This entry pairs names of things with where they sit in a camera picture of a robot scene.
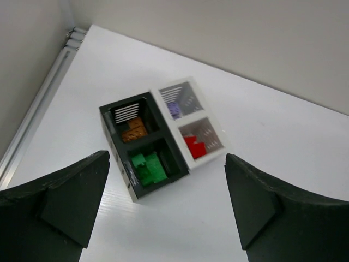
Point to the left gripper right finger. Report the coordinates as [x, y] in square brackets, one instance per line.
[277, 221]

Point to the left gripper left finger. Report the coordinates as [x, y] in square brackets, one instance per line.
[52, 217]

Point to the green slope lego brick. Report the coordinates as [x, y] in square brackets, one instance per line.
[138, 161]

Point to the green lego plate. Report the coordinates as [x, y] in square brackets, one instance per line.
[155, 171]

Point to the red slope lego brick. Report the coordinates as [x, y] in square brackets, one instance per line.
[190, 141]

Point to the tan lego plate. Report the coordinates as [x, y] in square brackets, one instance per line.
[134, 134]

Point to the brown lego plate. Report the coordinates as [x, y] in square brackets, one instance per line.
[137, 123]

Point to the purple lego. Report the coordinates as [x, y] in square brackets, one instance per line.
[174, 110]

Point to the black slotted container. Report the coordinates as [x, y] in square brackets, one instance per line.
[115, 117]

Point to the white slotted container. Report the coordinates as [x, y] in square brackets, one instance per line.
[196, 119]

